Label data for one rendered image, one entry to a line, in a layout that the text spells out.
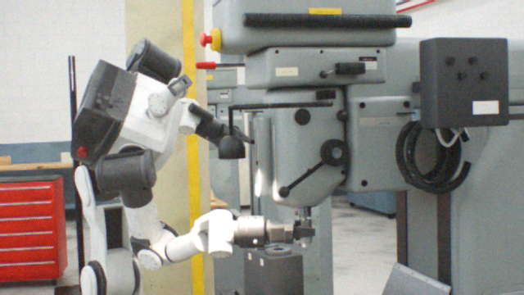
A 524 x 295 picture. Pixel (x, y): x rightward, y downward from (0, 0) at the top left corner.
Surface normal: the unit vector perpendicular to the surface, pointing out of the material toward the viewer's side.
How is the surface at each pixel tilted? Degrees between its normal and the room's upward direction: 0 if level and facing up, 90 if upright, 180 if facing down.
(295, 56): 90
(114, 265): 81
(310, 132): 90
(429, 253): 90
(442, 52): 90
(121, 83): 58
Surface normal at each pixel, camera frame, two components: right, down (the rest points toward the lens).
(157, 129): 0.51, -0.51
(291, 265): 0.41, 0.04
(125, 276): 0.61, -0.15
